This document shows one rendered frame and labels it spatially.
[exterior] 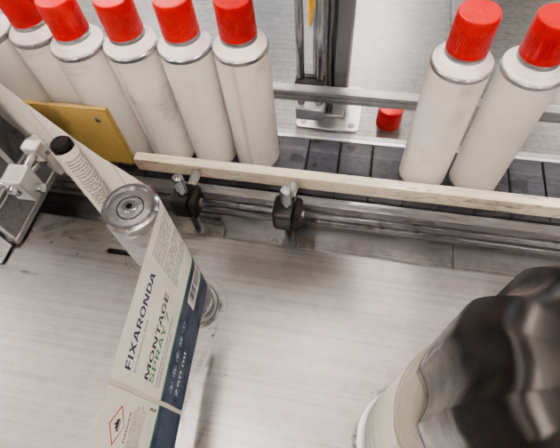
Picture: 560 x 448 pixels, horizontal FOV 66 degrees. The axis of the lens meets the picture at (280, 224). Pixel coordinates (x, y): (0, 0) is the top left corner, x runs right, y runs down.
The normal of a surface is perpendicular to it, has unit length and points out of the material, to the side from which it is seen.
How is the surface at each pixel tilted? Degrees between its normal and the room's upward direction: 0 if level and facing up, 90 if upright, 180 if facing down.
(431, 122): 90
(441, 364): 90
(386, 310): 0
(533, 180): 0
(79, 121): 90
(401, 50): 0
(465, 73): 42
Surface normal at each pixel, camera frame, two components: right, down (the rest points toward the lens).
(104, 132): -0.18, 0.86
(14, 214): 0.98, 0.13
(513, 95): -0.60, 0.71
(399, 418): -0.10, -0.50
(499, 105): -0.79, 0.56
